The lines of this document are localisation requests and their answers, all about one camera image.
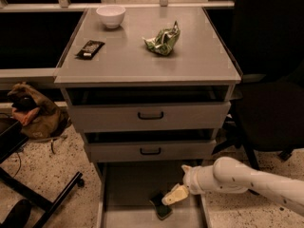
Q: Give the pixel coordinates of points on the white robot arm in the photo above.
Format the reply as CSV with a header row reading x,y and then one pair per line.
x,y
228,175

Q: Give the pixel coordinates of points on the brown backpack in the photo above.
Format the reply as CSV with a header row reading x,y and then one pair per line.
x,y
39,116

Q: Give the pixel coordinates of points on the top grey drawer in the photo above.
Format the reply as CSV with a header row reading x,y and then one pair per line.
x,y
114,109

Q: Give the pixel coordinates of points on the green crumpled chip bag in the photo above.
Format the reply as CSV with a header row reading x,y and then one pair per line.
x,y
165,40

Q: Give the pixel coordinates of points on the black middle drawer handle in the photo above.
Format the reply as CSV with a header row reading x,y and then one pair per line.
x,y
150,152

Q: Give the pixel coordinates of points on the black shoe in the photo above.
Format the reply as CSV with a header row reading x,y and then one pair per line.
x,y
18,215

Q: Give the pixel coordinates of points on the grey drawer cabinet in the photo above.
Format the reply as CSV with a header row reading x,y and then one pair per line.
x,y
197,59

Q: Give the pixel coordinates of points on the black top drawer handle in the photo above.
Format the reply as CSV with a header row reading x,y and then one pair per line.
x,y
150,116

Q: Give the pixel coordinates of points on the black office chair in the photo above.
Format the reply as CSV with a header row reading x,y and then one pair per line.
x,y
267,41

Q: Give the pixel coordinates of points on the black drawer handle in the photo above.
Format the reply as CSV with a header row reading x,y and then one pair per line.
x,y
150,116
150,152

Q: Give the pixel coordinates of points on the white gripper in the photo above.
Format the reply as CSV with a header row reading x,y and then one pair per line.
x,y
192,180

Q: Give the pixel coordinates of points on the black snack bar wrapper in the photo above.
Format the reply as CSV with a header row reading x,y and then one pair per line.
x,y
89,50

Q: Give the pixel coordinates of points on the white ceramic bowl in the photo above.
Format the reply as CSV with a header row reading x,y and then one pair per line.
x,y
111,15

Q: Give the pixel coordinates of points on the grey drawer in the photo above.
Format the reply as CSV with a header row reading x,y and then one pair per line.
x,y
143,146
114,109
127,188

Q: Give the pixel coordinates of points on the middle grey drawer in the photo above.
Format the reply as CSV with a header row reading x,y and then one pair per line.
x,y
143,146

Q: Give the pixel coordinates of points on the green yellow sponge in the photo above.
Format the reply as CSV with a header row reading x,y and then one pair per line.
x,y
162,211

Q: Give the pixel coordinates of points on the bottom grey drawer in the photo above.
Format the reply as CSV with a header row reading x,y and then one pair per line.
x,y
127,188

